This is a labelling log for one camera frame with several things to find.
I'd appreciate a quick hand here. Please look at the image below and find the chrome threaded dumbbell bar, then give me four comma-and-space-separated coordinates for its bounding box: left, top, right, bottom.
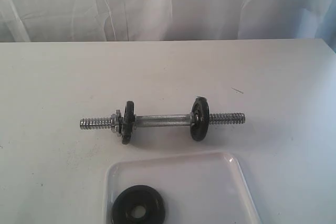
79, 113, 246, 130

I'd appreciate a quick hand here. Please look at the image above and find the black weight plate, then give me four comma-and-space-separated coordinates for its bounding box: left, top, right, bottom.
110, 185, 166, 223
190, 97, 210, 142
122, 101, 135, 145

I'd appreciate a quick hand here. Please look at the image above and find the chrome spin lock collar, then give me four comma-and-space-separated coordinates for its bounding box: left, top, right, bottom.
110, 110, 122, 136

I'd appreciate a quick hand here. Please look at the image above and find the white plastic tray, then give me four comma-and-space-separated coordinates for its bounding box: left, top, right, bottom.
103, 152, 261, 223

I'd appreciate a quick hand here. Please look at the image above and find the white backdrop curtain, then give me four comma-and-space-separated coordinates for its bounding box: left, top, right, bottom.
1, 0, 335, 49

